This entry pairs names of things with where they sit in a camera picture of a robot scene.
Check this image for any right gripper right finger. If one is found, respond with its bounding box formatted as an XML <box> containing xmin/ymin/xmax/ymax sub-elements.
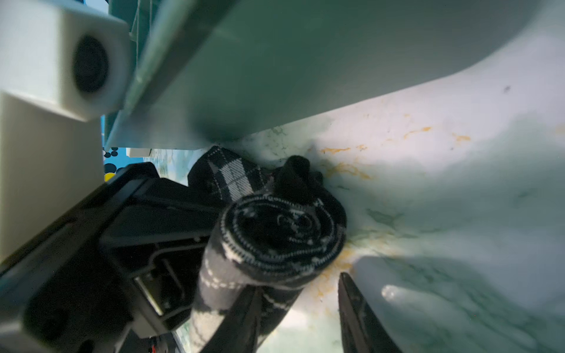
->
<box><xmin>338</xmin><ymin>272</ymin><xmax>401</xmax><ymax>353</ymax></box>

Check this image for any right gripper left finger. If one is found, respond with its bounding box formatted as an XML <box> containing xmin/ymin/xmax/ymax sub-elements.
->
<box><xmin>201</xmin><ymin>287</ymin><xmax>263</xmax><ymax>353</ymax></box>

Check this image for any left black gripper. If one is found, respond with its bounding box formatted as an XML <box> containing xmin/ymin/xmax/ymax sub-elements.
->
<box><xmin>1</xmin><ymin>163</ymin><xmax>225</xmax><ymax>352</ymax></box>

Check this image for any black grey argyle sock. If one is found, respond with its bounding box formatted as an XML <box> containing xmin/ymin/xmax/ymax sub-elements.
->
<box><xmin>188</xmin><ymin>146</ymin><xmax>347</xmax><ymax>352</ymax></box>

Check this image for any green compartment tray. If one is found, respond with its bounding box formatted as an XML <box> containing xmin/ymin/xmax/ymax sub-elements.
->
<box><xmin>105</xmin><ymin>1</ymin><xmax>542</xmax><ymax>149</ymax></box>

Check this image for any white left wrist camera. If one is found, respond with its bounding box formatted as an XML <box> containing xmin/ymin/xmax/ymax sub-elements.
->
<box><xmin>1</xmin><ymin>1</ymin><xmax>132</xmax><ymax>121</ymax></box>

